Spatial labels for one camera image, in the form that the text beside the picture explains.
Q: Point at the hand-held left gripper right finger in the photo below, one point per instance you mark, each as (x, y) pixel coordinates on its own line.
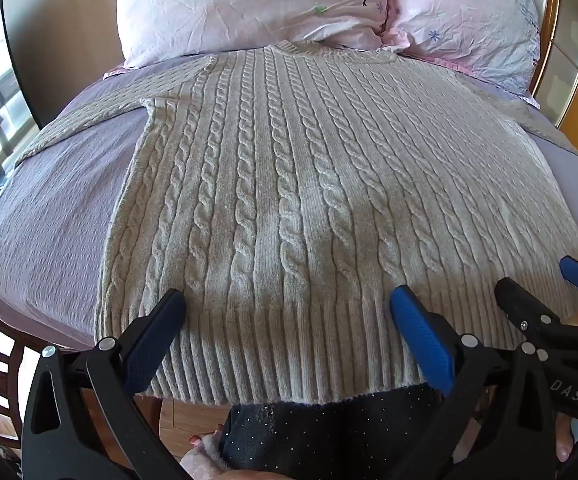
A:
(421, 340)

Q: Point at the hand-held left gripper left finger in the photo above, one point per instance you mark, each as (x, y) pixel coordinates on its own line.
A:
(153, 336)

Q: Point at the person's right hand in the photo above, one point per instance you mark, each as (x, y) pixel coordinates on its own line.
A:
(564, 440)

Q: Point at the person's dark speckled pants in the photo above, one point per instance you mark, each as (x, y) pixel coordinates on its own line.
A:
(329, 440)

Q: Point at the purple bed sheet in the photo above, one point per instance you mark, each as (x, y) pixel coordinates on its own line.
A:
(44, 220)

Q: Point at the pink floral pillow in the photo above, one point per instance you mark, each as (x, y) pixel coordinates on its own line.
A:
(239, 5)
(459, 25)

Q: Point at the dark framed window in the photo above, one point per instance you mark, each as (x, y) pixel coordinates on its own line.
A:
(19, 65)

